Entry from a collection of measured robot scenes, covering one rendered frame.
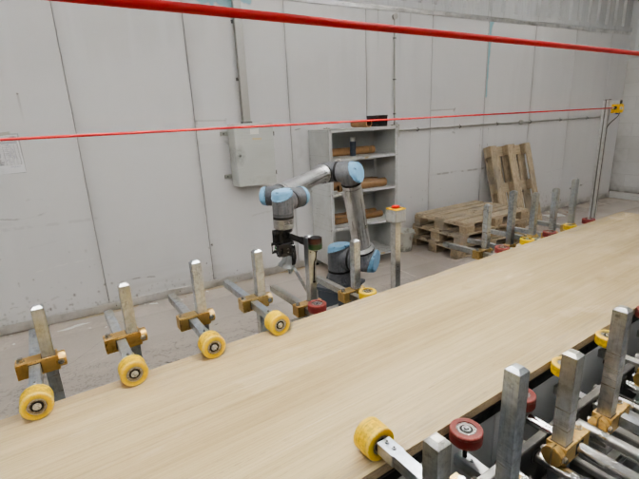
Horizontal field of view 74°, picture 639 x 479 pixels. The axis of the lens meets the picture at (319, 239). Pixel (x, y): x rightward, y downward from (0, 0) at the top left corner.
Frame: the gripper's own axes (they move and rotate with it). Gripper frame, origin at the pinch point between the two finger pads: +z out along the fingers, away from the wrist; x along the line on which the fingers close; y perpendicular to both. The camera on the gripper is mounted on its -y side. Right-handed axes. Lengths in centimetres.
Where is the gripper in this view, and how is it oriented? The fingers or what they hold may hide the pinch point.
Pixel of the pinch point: (291, 270)
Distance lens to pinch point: 191.1
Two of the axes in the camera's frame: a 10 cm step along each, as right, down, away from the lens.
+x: 5.6, 2.0, -8.1
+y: -8.3, 1.9, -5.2
